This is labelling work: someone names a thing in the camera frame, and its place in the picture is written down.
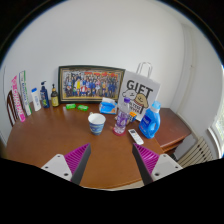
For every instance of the tall green white box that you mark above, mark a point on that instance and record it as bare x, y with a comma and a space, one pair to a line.
25, 93

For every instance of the flat round red coaster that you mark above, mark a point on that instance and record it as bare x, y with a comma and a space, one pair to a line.
117, 134

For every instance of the white window frame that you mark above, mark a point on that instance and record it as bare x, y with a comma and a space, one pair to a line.
218, 130

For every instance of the dark blue pump bottle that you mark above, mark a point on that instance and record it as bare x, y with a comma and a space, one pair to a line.
44, 97

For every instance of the clear purple-label water bottle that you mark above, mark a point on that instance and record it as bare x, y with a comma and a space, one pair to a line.
121, 118

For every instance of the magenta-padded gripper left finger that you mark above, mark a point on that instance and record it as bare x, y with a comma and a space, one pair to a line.
79, 157

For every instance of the framed group photo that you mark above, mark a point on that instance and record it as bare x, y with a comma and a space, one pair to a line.
90, 83

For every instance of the white remote control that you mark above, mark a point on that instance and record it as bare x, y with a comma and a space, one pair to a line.
136, 136

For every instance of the white radiator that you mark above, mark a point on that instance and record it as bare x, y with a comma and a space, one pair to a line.
196, 153

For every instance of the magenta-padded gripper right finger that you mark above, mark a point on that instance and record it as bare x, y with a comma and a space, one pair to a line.
146, 157

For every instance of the white paper gift bag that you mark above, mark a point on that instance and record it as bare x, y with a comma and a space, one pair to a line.
140, 91

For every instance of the brown wooden chair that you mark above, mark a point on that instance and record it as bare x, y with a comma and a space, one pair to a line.
11, 106

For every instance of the amber black pump bottle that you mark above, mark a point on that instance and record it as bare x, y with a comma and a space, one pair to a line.
54, 98

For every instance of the blue tissue pack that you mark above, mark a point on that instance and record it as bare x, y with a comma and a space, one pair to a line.
107, 107

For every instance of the tall pink white box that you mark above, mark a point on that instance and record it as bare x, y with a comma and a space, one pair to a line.
18, 100

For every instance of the starry print paper cup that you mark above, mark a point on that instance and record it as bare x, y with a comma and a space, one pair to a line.
97, 125

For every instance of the blue detergent bottle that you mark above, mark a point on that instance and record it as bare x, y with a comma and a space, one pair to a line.
150, 121

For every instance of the white bottle blue cap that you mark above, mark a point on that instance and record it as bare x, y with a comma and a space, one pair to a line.
36, 100

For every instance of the colourful puzzle cube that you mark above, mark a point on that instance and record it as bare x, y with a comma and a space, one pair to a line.
133, 116

